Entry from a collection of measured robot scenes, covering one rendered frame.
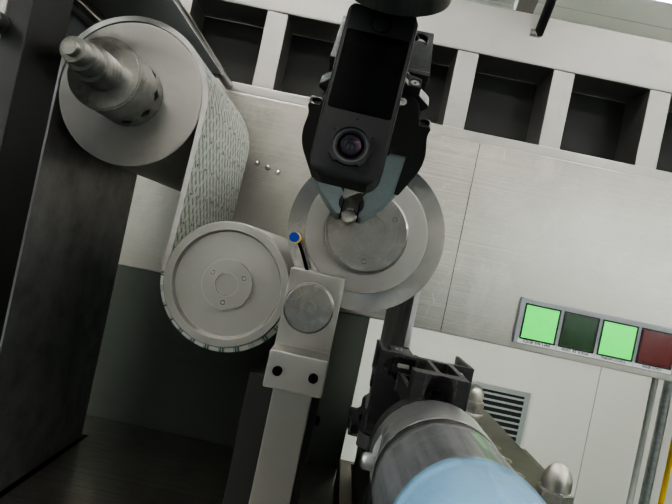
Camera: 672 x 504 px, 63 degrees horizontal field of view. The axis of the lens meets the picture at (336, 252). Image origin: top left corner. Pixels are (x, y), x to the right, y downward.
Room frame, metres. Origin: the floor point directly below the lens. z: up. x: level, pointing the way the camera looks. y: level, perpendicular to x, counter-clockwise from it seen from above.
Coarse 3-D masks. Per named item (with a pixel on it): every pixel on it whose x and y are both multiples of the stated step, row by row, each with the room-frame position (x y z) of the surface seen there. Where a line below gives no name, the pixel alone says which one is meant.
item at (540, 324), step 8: (528, 312) 0.83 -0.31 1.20; (536, 312) 0.83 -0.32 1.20; (544, 312) 0.83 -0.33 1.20; (552, 312) 0.83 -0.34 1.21; (528, 320) 0.83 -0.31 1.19; (536, 320) 0.83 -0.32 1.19; (544, 320) 0.83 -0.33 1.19; (552, 320) 0.83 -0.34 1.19; (528, 328) 0.83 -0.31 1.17; (536, 328) 0.83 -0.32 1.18; (544, 328) 0.83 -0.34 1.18; (552, 328) 0.83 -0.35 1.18; (528, 336) 0.83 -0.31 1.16; (536, 336) 0.83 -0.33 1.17; (544, 336) 0.83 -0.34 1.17; (552, 336) 0.83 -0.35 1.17
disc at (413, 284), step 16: (416, 176) 0.51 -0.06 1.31; (304, 192) 0.51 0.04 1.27; (416, 192) 0.51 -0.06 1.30; (432, 192) 0.51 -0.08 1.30; (304, 208) 0.51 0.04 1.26; (432, 208) 0.51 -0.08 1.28; (288, 224) 0.51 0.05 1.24; (304, 224) 0.51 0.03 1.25; (432, 224) 0.51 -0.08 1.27; (288, 240) 0.51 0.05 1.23; (304, 240) 0.51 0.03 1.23; (432, 240) 0.51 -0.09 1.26; (432, 256) 0.51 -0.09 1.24; (416, 272) 0.51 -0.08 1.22; (432, 272) 0.51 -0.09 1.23; (400, 288) 0.51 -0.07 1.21; (416, 288) 0.51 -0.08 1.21; (352, 304) 0.51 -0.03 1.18; (368, 304) 0.51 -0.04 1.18; (384, 304) 0.51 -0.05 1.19
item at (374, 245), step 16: (384, 208) 0.49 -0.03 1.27; (400, 208) 0.49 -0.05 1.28; (336, 224) 0.49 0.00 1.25; (352, 224) 0.50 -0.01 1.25; (368, 224) 0.49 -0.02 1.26; (384, 224) 0.49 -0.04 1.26; (400, 224) 0.49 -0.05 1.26; (336, 240) 0.49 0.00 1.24; (352, 240) 0.50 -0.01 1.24; (368, 240) 0.49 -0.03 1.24; (384, 240) 0.49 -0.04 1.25; (400, 240) 0.49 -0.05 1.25; (336, 256) 0.49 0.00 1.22; (352, 256) 0.49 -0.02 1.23; (368, 256) 0.49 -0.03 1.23; (384, 256) 0.49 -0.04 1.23; (368, 272) 0.49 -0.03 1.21
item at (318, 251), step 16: (352, 192) 0.51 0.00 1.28; (320, 208) 0.51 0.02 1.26; (416, 208) 0.51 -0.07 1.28; (320, 224) 0.51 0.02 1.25; (416, 224) 0.51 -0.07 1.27; (320, 240) 0.51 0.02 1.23; (416, 240) 0.51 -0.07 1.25; (320, 256) 0.51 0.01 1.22; (400, 256) 0.51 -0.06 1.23; (416, 256) 0.51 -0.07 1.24; (336, 272) 0.51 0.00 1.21; (352, 272) 0.51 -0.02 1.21; (384, 272) 0.51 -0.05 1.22; (400, 272) 0.51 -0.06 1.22; (352, 288) 0.51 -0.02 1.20; (368, 288) 0.51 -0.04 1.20; (384, 288) 0.51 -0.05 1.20
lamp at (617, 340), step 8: (608, 328) 0.83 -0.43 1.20; (616, 328) 0.83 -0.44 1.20; (624, 328) 0.83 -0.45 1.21; (632, 328) 0.83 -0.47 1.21; (608, 336) 0.83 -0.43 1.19; (616, 336) 0.83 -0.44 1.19; (624, 336) 0.83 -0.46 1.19; (632, 336) 0.83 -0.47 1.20; (600, 344) 0.83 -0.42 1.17; (608, 344) 0.83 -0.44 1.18; (616, 344) 0.83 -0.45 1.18; (624, 344) 0.83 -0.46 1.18; (632, 344) 0.83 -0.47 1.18; (600, 352) 0.83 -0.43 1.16; (608, 352) 0.83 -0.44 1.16; (616, 352) 0.83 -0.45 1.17; (624, 352) 0.83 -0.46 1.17
